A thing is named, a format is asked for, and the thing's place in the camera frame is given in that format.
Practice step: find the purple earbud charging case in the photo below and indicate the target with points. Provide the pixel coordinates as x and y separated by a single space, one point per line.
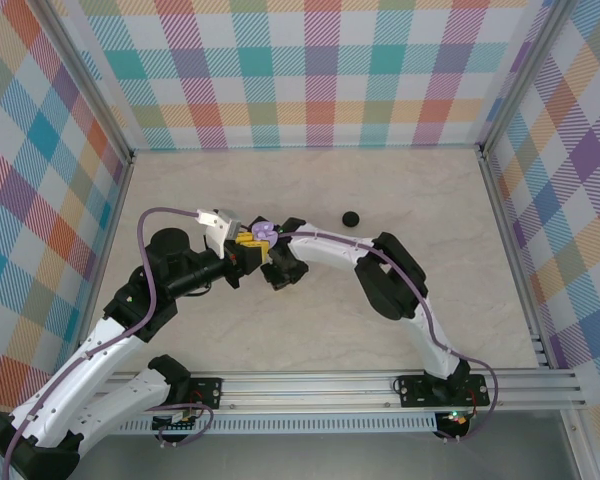
265 231

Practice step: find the black earbud charging case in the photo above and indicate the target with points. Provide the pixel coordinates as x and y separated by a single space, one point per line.
351 219

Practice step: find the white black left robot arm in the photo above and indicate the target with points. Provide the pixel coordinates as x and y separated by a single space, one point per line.
80 380

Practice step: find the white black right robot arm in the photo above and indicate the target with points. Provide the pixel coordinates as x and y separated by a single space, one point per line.
330 250

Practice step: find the grey metal panel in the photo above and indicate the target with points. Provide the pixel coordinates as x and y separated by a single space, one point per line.
305 457

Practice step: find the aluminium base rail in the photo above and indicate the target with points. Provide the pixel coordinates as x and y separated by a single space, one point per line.
305 390

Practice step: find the aluminium frame post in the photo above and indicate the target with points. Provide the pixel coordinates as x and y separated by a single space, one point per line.
87 85
527 75

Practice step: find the aluminium side frame rail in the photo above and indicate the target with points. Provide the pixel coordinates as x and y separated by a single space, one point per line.
506 225

